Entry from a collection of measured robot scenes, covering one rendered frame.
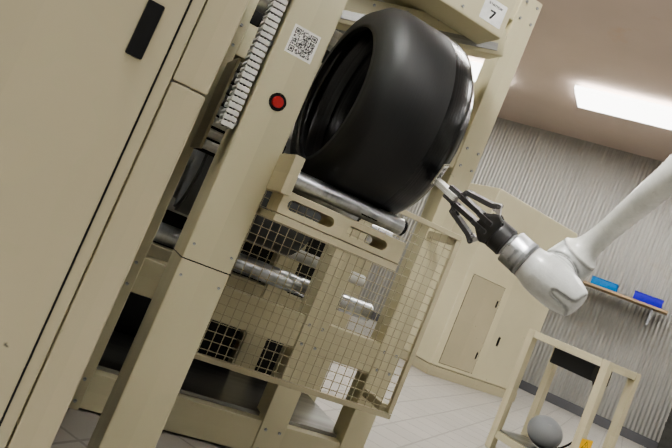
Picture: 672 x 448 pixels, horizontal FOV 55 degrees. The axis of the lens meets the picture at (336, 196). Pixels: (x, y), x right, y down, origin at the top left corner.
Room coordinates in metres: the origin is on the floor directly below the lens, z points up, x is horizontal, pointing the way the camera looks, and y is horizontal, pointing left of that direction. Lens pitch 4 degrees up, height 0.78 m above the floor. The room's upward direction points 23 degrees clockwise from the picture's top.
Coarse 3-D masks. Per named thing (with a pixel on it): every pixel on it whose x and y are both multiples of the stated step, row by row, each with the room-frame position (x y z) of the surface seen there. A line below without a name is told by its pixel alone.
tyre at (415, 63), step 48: (336, 48) 1.84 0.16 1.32; (384, 48) 1.53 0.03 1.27; (432, 48) 1.56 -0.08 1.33; (336, 96) 2.00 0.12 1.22; (384, 96) 1.49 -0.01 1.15; (432, 96) 1.52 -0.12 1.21; (336, 144) 1.57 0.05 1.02; (384, 144) 1.52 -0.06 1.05; (432, 144) 1.55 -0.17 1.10; (384, 192) 1.62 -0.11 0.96
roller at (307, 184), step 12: (300, 180) 1.56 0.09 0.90; (312, 180) 1.57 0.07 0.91; (312, 192) 1.58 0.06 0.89; (324, 192) 1.58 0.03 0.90; (336, 192) 1.60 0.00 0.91; (336, 204) 1.61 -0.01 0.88; (348, 204) 1.61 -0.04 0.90; (360, 204) 1.63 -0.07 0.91; (360, 216) 1.64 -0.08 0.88; (372, 216) 1.64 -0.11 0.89; (384, 216) 1.65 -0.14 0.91; (396, 216) 1.68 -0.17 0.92; (384, 228) 1.68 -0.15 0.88; (396, 228) 1.67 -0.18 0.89
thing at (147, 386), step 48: (288, 0) 1.61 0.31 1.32; (336, 0) 1.60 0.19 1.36; (288, 96) 1.59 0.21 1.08; (240, 144) 1.57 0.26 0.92; (240, 192) 1.59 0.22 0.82; (192, 240) 1.57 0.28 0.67; (240, 240) 1.61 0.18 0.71; (192, 288) 1.58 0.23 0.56; (144, 336) 1.58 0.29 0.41; (192, 336) 1.60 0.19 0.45; (144, 384) 1.58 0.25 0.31; (96, 432) 1.64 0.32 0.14; (144, 432) 1.60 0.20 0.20
